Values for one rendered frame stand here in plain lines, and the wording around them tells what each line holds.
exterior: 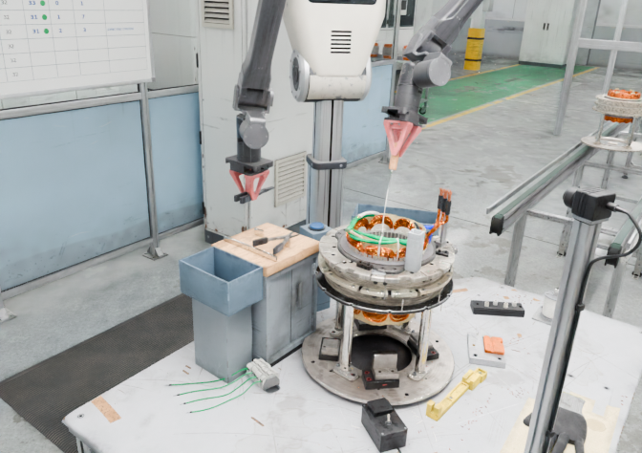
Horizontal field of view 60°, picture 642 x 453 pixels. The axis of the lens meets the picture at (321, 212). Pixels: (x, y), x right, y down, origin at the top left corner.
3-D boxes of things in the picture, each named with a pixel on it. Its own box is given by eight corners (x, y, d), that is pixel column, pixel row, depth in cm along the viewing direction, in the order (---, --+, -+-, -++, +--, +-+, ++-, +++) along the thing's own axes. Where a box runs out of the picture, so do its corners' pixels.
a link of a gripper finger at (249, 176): (250, 205, 132) (249, 167, 129) (229, 198, 136) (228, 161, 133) (270, 198, 137) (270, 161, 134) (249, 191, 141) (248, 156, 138)
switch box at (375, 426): (379, 453, 115) (381, 431, 113) (360, 420, 123) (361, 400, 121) (406, 446, 117) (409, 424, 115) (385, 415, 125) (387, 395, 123)
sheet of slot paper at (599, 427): (592, 498, 106) (592, 496, 106) (496, 451, 116) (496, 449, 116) (623, 411, 129) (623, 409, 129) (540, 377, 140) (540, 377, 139)
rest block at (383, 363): (371, 369, 134) (372, 350, 132) (394, 367, 135) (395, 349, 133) (374, 380, 130) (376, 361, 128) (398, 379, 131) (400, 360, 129)
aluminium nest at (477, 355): (504, 368, 143) (506, 360, 142) (468, 363, 144) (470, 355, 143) (501, 342, 154) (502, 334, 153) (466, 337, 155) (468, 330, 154)
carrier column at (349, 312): (347, 377, 134) (352, 301, 126) (338, 374, 135) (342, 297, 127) (352, 372, 136) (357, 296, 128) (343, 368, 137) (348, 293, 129)
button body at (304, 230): (330, 308, 167) (333, 229, 158) (310, 313, 164) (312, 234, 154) (317, 297, 173) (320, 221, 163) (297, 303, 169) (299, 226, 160)
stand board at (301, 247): (267, 277, 128) (267, 268, 128) (211, 252, 139) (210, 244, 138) (321, 250, 143) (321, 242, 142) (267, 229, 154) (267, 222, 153)
